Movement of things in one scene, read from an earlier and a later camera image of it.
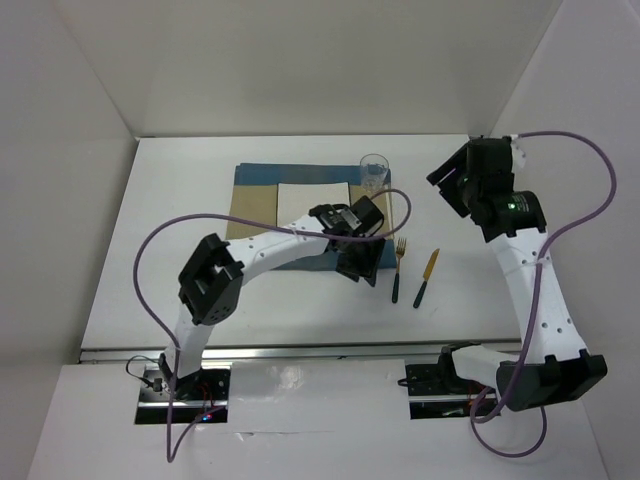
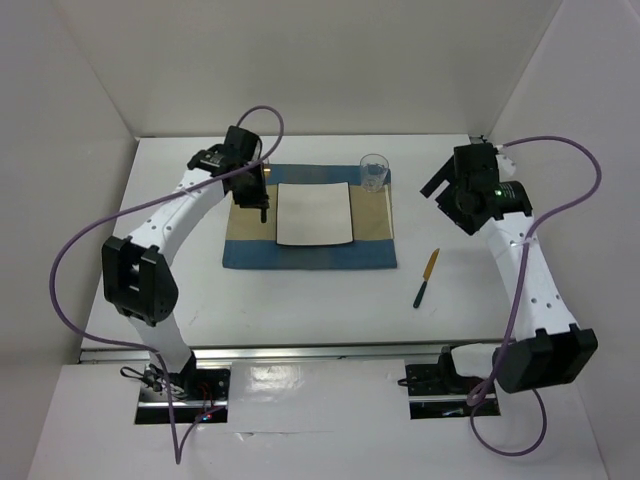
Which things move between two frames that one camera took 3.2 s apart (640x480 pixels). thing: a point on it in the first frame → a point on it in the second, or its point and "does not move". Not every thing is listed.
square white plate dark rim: (295, 200) does not move
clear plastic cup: (374, 168) does not move
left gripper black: (348, 268) → (259, 197)
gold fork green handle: (400, 250) → (267, 173)
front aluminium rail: (295, 353) does not move
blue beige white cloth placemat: (286, 193) does not move
